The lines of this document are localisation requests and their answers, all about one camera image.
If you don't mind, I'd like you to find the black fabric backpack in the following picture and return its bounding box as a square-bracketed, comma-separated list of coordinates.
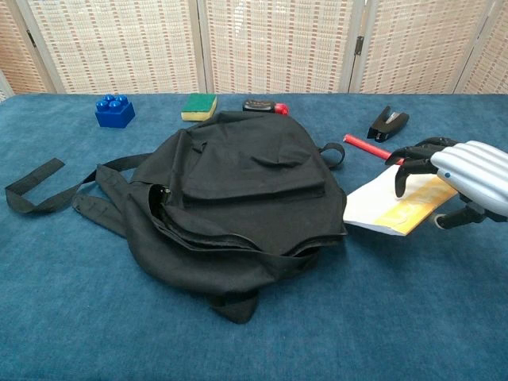
[4, 110, 349, 325]

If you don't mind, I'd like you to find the right silver and black robot hand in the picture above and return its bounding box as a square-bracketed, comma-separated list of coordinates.
[384, 137, 508, 231]

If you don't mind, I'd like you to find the blue toy building brick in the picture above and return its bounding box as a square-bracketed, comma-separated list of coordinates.
[94, 94, 137, 129]

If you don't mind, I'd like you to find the woven folding screen panel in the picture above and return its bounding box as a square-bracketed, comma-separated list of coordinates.
[15, 0, 207, 95]
[197, 0, 364, 95]
[454, 0, 508, 95]
[0, 0, 56, 95]
[348, 0, 501, 95]

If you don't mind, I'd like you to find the red pen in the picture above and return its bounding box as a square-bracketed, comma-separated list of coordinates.
[343, 133, 406, 164]

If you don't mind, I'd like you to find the yellow and white notebook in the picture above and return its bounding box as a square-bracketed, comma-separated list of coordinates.
[343, 164, 460, 237]

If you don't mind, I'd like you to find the grey mesh partition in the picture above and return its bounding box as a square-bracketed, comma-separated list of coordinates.
[0, 71, 15, 102]

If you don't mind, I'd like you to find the green and yellow sponge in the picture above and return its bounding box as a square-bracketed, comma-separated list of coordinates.
[180, 93, 218, 122]

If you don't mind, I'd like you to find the black stapler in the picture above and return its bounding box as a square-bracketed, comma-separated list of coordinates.
[367, 106, 410, 143]

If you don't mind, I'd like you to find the blue velvet table cover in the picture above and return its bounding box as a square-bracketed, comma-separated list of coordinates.
[0, 93, 508, 381]

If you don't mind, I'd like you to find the small black box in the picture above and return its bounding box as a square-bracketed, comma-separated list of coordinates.
[242, 98, 278, 114]

